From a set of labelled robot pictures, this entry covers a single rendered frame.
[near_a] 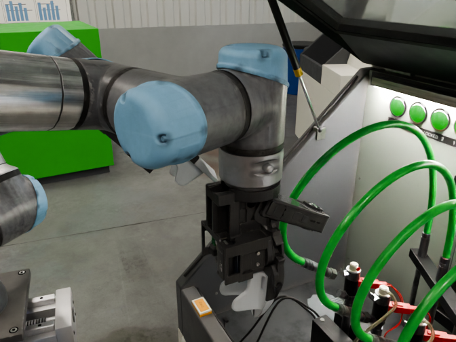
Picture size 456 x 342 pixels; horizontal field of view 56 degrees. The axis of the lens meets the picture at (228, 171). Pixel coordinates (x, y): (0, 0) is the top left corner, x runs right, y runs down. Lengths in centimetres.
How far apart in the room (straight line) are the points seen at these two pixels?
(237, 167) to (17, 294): 71
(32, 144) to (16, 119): 357
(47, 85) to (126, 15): 672
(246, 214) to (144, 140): 19
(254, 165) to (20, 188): 65
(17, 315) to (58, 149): 310
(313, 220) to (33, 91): 36
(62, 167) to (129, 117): 372
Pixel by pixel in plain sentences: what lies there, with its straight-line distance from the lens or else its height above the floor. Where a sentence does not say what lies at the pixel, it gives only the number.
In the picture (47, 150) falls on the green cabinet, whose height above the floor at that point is 32.
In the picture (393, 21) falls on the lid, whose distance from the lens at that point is 90.
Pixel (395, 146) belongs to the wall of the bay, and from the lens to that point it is 115.
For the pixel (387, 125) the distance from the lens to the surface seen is 80.
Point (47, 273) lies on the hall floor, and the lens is 297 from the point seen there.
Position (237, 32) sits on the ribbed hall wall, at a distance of 755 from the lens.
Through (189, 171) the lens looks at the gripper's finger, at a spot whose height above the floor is 136.
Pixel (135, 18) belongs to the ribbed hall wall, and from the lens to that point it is 713.
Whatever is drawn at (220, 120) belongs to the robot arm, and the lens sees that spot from 39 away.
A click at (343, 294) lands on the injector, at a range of 93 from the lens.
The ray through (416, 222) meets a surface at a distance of 68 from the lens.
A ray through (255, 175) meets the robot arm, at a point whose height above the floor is 146.
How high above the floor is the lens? 166
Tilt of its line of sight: 24 degrees down
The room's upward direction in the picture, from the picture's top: straight up
